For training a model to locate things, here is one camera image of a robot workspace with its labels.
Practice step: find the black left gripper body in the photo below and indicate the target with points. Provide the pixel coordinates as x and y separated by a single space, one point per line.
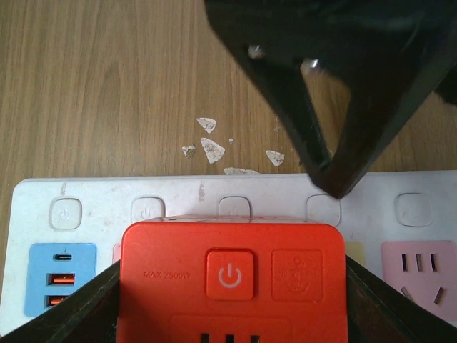
344 36

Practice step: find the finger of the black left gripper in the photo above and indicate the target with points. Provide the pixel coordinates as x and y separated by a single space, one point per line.
285 118
388 88

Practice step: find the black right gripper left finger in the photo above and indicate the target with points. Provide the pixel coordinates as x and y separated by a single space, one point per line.
88 315

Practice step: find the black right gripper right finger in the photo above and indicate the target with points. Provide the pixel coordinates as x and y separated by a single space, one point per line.
378 313

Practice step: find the red socket cube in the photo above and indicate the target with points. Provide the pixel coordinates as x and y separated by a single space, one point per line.
232 281

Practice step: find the white power strip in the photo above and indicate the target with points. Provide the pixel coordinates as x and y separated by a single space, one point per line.
401 226

